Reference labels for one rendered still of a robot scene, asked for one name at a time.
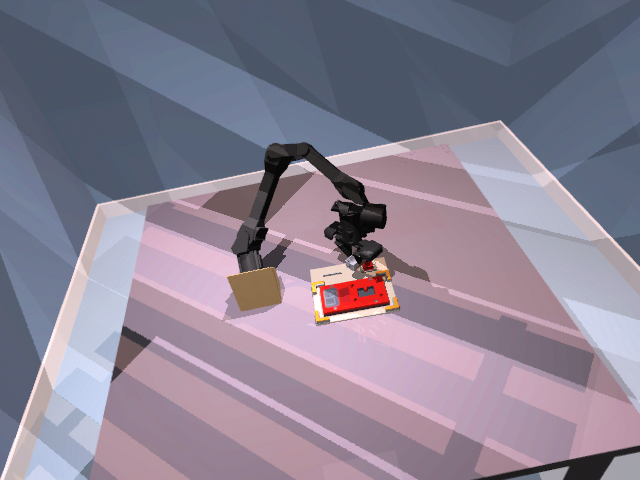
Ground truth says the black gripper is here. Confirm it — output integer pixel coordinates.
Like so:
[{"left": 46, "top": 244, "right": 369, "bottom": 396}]
[{"left": 324, "top": 221, "right": 383, "bottom": 264}]

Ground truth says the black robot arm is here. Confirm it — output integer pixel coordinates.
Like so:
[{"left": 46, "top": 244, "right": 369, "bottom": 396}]
[{"left": 231, "top": 142, "right": 387, "bottom": 274}]

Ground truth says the white box with black markings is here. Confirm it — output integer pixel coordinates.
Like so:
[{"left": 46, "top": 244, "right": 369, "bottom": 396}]
[{"left": 345, "top": 254, "right": 365, "bottom": 271}]

